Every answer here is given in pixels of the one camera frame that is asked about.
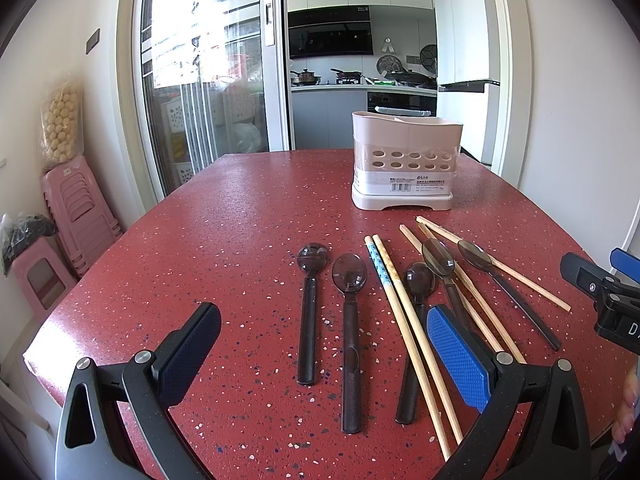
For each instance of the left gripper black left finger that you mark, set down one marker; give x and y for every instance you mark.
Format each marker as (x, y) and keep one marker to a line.
(93, 442)

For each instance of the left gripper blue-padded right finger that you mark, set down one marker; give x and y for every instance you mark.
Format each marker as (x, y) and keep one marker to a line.
(554, 442)

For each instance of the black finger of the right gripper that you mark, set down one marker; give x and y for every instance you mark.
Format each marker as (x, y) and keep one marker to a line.
(587, 277)

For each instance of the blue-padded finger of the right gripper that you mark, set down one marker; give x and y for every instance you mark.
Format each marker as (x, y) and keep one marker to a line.
(626, 263)

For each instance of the blue patterned chopstick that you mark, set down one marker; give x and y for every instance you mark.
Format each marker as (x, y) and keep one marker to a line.
(410, 344)

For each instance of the yellow patterned chopstick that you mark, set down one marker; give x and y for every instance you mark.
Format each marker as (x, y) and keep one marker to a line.
(426, 352)

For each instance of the person's right hand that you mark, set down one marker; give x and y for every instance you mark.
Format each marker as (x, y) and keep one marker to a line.
(625, 417)

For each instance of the small pink stool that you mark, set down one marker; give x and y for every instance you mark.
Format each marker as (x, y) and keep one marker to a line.
(43, 277)

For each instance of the black plastic bag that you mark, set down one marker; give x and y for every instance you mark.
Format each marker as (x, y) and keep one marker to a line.
(19, 234)

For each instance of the pink plastic utensil holder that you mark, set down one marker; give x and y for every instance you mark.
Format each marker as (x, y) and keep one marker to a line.
(404, 161)

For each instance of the built-in black oven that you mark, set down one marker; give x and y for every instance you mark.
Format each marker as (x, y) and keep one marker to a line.
(402, 104)

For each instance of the bag of pale balls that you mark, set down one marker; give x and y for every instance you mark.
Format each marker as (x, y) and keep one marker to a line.
(62, 132)

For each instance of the white refrigerator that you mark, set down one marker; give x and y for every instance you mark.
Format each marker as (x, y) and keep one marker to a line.
(468, 71)

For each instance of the black wok on stove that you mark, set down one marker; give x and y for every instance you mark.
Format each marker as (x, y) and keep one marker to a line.
(347, 76)

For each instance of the cooking pot on stove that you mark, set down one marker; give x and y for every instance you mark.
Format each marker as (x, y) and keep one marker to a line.
(305, 78)

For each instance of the black range hood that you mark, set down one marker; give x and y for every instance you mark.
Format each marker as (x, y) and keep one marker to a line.
(330, 31)

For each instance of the glass sliding door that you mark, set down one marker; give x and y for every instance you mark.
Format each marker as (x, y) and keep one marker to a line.
(211, 80)

